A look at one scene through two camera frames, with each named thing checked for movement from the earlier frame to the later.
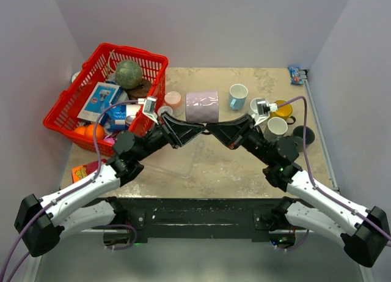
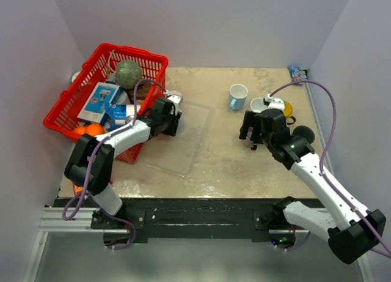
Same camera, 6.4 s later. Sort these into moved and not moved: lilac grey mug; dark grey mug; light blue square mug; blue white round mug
Moved: lilac grey mug
Not moved: light blue square mug; blue white round mug; dark grey mug
